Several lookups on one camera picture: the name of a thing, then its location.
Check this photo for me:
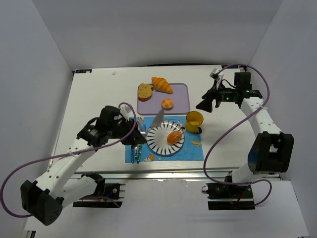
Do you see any sesame cream bun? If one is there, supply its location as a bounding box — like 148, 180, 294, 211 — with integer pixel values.
167, 131, 182, 144

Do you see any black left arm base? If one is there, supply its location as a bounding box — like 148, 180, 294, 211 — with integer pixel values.
72, 172, 125, 208

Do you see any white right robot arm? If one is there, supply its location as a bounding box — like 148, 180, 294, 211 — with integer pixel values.
196, 69, 294, 185

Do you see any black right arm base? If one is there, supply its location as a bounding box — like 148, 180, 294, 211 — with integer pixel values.
202, 183, 255, 211

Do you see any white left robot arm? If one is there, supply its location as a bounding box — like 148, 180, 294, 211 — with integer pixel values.
20, 103, 146, 226

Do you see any round golden bread roll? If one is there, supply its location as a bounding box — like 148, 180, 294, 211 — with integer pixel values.
161, 98, 174, 110

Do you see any yellow enamel mug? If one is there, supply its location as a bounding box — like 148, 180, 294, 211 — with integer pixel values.
185, 111, 204, 134

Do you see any orange striped croissant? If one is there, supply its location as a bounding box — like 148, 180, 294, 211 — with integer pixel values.
152, 77, 173, 94

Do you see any white blue striped plate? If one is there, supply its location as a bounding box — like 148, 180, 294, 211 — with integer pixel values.
146, 120, 185, 156

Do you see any brown toast slice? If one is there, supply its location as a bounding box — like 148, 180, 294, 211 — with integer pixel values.
138, 83, 154, 102

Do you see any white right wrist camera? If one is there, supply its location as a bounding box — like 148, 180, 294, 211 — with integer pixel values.
210, 68, 223, 90

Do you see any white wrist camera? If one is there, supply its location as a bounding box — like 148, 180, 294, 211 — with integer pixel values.
210, 68, 223, 90
120, 106, 131, 121

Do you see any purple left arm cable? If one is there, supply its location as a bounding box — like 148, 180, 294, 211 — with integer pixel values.
0, 102, 138, 218

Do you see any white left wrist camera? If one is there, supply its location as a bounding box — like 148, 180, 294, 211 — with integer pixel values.
120, 106, 131, 121

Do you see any silver knife teal handle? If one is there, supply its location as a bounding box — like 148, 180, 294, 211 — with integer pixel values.
131, 146, 135, 164

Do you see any silver spoon teal handle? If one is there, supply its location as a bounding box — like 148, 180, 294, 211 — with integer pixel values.
135, 144, 142, 164

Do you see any silver fork teal handle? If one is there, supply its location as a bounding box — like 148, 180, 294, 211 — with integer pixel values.
136, 123, 147, 165

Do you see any aluminium table frame rail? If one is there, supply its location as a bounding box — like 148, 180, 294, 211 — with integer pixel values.
25, 171, 279, 238

